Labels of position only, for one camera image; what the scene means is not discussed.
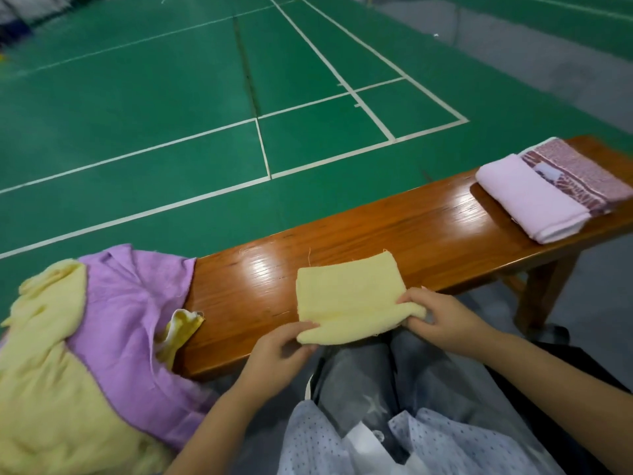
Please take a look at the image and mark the person's left hand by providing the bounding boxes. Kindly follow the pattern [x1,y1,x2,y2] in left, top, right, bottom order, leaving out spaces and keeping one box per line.
[237,321,320,404]

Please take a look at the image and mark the person's right hand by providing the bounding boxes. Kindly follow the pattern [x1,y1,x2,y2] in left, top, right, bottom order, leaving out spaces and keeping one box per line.
[398,286,493,358]

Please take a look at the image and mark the yellow white striped cloth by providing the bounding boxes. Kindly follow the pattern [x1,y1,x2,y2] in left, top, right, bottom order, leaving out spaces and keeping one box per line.
[156,308,206,371]

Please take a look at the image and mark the pale yellow towel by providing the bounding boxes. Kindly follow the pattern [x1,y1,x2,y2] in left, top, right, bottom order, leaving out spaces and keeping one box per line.
[0,258,175,475]
[295,251,429,346]

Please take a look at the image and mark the light pink towel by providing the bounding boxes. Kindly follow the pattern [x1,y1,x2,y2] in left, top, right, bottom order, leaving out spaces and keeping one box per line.
[475,154,591,244]

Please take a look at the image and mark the purple towel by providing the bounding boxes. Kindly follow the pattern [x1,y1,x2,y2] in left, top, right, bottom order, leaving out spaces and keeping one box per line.
[65,244,215,451]

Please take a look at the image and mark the red patterned towel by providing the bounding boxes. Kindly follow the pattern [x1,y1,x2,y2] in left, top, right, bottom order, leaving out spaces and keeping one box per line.
[519,137,633,216]

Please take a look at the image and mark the person's right forearm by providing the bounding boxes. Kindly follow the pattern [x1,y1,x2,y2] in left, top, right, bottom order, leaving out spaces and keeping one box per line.
[473,329,633,475]

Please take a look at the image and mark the person's left forearm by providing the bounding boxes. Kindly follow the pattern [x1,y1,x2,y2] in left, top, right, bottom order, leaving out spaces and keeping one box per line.
[166,385,270,475]

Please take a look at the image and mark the person's grey trousers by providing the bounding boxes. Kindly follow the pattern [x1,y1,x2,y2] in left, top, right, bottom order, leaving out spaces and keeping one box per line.
[307,326,537,463]

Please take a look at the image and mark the brown wooden bench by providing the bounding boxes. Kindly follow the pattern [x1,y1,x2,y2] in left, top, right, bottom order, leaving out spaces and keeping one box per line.
[176,135,633,380]

